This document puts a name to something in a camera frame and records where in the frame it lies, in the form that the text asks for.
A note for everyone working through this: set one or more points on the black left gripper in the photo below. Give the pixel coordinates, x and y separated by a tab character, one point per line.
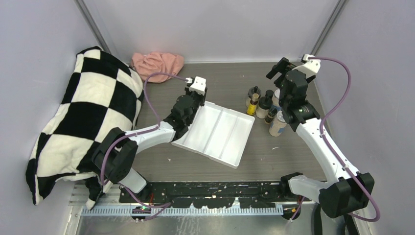
188	92

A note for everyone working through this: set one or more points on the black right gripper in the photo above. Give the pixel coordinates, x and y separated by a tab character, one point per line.
283	66

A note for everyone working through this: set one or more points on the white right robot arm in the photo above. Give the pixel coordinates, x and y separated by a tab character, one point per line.
346	189

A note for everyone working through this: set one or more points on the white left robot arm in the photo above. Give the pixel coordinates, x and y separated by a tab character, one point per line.
115	155

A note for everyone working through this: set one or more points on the silver lid peppercorn jar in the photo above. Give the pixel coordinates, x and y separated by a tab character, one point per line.
275	99

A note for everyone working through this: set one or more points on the taped black lid spice jar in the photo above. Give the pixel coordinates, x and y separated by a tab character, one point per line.
251	91

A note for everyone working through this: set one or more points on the small taped black cap bottle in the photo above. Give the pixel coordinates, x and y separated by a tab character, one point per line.
271	115

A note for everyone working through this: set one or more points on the white divided organizer tray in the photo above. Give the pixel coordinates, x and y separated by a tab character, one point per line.
218	133

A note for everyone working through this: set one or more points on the silver lid blue label jar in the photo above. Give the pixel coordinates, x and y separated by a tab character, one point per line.
278	124

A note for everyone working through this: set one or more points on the pink crumpled cloth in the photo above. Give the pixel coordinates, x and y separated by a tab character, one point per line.
154	62

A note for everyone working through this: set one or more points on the black white checkered blanket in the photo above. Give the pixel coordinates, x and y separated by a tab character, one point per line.
103	93

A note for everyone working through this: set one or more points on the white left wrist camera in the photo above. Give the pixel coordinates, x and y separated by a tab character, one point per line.
197	84

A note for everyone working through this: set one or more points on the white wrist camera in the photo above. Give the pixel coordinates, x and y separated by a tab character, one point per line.
310	67
197	84

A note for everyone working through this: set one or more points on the black lid handled spice jar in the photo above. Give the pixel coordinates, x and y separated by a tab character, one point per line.
263	106

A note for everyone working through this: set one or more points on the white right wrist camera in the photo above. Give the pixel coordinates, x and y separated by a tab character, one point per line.
310	67

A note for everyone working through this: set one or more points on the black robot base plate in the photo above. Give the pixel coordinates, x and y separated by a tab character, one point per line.
249	194

